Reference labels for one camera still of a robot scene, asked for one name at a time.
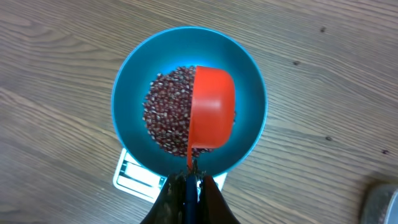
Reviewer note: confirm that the blue bowl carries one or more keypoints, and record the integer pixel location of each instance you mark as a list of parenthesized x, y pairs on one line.
[(185, 46)]

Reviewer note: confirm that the red beans in bowl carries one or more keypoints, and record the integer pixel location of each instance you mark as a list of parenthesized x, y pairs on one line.
[(167, 109)]

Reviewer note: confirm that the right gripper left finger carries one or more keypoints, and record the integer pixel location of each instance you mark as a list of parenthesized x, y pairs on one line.
[(169, 206)]

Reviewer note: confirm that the red scoop blue handle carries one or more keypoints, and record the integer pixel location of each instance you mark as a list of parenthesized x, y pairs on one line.
[(211, 122)]

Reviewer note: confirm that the white digital kitchen scale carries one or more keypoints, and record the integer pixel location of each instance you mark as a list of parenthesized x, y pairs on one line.
[(143, 166)]

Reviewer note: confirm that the clear plastic bean container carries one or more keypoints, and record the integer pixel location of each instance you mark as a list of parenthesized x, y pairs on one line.
[(381, 205)]

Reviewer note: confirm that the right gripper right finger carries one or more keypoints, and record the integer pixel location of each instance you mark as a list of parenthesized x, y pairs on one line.
[(212, 207)]

